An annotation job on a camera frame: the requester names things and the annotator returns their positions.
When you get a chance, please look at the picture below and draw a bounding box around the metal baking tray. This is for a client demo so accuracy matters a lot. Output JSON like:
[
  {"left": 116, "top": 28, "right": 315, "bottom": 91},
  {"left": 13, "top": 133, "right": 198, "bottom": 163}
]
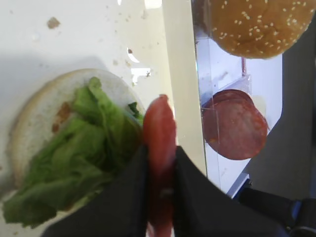
[{"left": 0, "top": 0, "right": 206, "bottom": 200}]

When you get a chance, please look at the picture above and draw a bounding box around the sesame bun top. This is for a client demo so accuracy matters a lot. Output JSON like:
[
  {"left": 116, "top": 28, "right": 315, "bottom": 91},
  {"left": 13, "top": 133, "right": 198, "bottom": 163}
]
[{"left": 203, "top": 0, "right": 316, "bottom": 59}]

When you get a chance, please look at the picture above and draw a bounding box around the clear track under buns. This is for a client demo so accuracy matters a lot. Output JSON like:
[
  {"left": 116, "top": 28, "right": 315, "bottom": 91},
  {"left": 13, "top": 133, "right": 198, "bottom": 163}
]
[{"left": 210, "top": 39, "right": 251, "bottom": 95}]

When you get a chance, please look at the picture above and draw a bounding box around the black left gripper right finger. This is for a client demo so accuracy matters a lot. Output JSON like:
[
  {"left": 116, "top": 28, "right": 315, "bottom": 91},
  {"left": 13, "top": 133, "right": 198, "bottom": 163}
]
[{"left": 173, "top": 146, "right": 288, "bottom": 237}]

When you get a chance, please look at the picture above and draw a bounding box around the front meat patty slice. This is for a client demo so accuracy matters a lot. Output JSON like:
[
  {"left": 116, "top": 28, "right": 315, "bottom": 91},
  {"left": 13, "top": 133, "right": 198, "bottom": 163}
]
[{"left": 202, "top": 98, "right": 268, "bottom": 160}]

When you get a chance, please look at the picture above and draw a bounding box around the middle meat patty slice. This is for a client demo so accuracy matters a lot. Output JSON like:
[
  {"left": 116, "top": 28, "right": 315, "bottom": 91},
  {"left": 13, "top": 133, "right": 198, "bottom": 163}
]
[{"left": 213, "top": 89, "right": 254, "bottom": 104}]

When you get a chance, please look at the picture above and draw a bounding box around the red strip on table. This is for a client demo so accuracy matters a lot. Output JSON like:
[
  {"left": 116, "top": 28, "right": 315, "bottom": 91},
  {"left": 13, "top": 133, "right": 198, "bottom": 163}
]
[{"left": 241, "top": 57, "right": 247, "bottom": 76}]

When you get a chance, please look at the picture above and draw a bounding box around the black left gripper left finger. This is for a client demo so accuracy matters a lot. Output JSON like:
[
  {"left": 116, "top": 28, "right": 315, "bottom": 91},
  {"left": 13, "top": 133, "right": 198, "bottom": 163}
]
[{"left": 42, "top": 145, "right": 148, "bottom": 237}]

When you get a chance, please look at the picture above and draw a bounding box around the white pusher block right front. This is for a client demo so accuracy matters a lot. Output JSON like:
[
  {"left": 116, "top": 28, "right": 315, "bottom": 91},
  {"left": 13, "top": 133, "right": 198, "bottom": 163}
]
[{"left": 252, "top": 95, "right": 267, "bottom": 116}]

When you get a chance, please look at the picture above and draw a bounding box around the bottom bun slice on tray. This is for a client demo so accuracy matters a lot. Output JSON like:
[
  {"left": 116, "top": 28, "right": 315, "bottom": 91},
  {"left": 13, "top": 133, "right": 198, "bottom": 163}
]
[{"left": 7, "top": 68, "right": 146, "bottom": 213}]

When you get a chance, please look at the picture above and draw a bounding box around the meat patty slice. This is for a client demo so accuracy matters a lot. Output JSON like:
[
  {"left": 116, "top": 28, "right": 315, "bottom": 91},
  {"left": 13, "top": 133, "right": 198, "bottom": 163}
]
[
  {"left": 202, "top": 98, "right": 268, "bottom": 160},
  {"left": 213, "top": 89, "right": 254, "bottom": 104}
]

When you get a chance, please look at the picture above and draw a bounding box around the tomato slice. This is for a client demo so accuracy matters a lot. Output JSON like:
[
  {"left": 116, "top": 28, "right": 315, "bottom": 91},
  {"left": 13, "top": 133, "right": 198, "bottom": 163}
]
[{"left": 143, "top": 94, "right": 176, "bottom": 237}]

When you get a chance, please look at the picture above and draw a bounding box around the green lettuce leaf on bun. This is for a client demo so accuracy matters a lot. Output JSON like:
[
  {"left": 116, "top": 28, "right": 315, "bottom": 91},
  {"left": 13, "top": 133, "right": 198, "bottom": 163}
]
[{"left": 1, "top": 77, "right": 144, "bottom": 229}]

